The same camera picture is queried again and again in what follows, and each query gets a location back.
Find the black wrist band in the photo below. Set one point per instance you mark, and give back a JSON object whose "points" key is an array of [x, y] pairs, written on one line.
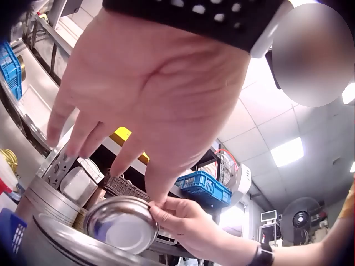
{"points": [[172, 15], [263, 253]]}

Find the person's left ring finger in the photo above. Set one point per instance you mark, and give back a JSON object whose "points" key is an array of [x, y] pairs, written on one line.
{"points": [[59, 124]]}

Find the person's right fingers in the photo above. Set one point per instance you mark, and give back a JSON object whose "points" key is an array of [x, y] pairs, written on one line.
{"points": [[159, 217]]}

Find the person's left index finger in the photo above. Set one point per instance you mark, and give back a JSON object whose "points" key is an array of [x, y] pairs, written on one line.
{"points": [[124, 158]]}

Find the perforated metal shelf post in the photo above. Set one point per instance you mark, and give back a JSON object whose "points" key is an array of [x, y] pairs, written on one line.
{"points": [[56, 166]]}

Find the dark brown wicker basket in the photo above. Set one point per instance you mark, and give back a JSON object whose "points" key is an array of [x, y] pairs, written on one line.
{"points": [[122, 185]]}

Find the person's right thumb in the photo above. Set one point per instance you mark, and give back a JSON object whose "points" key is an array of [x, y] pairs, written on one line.
{"points": [[177, 204]]}

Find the person's body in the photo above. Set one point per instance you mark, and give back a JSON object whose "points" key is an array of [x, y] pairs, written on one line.
{"points": [[349, 205]]}

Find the white round appliance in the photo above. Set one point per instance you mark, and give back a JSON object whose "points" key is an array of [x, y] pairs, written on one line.
{"points": [[241, 180]]}

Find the black standing fan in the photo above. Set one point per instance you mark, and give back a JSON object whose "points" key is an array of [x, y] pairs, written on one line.
{"points": [[301, 220]]}

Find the small steel bowl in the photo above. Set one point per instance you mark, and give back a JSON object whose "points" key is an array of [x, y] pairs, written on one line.
{"points": [[122, 224]]}

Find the stack of steel pots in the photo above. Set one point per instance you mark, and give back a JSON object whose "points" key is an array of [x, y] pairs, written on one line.
{"points": [[47, 199]]}

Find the gold round object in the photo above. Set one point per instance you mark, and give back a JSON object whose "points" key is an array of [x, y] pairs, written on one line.
{"points": [[8, 162]]}

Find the person's left middle finger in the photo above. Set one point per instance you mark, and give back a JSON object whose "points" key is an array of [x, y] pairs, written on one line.
{"points": [[83, 138]]}

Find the blue plastic basket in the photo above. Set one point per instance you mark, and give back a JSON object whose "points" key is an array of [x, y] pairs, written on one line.
{"points": [[14, 232]]}

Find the large steel basin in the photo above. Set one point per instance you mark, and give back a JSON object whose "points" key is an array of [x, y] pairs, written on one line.
{"points": [[69, 243]]}

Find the blue plastic crate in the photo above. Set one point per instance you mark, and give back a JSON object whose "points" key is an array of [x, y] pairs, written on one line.
{"points": [[205, 185], [9, 69]]}

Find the person's left hand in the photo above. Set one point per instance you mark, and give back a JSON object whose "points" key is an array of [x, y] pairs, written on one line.
{"points": [[155, 91]]}

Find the person's right hand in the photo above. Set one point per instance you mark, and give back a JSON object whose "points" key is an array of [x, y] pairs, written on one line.
{"points": [[199, 232]]}

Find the yellow box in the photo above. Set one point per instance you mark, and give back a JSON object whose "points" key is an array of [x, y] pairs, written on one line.
{"points": [[122, 133]]}

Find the square ceiling lamp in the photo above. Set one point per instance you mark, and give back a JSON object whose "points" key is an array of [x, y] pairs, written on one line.
{"points": [[287, 151]]}

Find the steel rack frame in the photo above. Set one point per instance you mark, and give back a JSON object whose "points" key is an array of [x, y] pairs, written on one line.
{"points": [[47, 36]]}

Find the person's left thumb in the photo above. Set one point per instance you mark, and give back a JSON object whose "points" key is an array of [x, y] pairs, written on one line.
{"points": [[162, 181]]}

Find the white monitor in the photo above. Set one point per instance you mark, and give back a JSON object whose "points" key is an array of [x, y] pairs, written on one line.
{"points": [[269, 215]]}

